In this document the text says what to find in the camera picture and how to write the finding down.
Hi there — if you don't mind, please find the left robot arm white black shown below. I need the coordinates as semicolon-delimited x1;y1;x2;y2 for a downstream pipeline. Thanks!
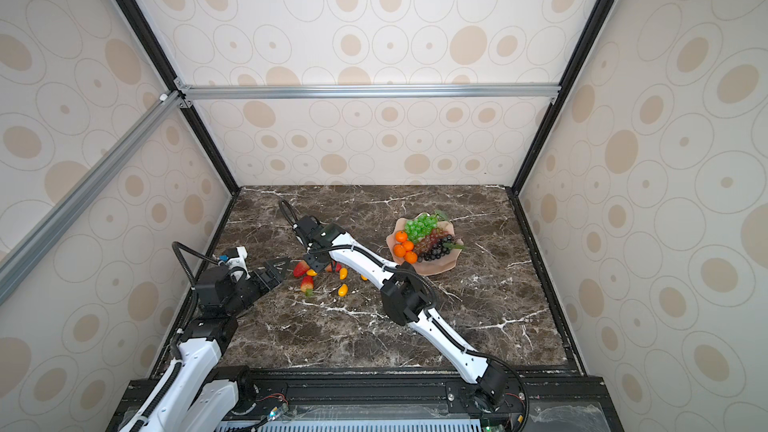
108;242;292;431

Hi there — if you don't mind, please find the black grape bunch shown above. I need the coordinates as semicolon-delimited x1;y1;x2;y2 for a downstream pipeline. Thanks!
418;235;464;262

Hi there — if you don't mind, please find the black frame post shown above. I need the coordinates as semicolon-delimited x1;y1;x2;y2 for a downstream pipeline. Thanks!
507;0;616;199
114;0;240;196

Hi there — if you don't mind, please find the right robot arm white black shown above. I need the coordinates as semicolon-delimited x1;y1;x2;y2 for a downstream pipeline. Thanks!
278;200;529;423

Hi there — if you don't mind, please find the horizontal aluminium rail back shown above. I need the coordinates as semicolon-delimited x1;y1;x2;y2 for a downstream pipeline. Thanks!
180;83;561;100

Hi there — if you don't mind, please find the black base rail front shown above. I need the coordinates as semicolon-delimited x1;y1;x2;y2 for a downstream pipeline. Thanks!
106;368;625;432

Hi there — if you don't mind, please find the diagonal aluminium rail left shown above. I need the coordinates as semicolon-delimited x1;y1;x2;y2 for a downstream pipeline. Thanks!
1;91;182;302

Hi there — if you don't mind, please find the black frame post left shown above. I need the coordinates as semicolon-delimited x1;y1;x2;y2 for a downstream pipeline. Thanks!
114;0;240;196

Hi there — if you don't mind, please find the green grape bunch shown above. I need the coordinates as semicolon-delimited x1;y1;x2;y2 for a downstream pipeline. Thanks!
403;212;451;246

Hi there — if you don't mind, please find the black frame post right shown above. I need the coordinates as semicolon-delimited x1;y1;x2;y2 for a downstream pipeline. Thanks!
507;0;616;199

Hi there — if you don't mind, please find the pink scalloped fruit bowl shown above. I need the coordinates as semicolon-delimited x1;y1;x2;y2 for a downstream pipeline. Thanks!
386;211;465;276

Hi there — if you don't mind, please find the red grape bunch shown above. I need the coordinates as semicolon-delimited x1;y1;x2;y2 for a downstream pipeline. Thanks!
413;227;452;256

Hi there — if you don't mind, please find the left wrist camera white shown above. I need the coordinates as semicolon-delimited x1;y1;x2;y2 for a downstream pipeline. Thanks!
219;246;249;282

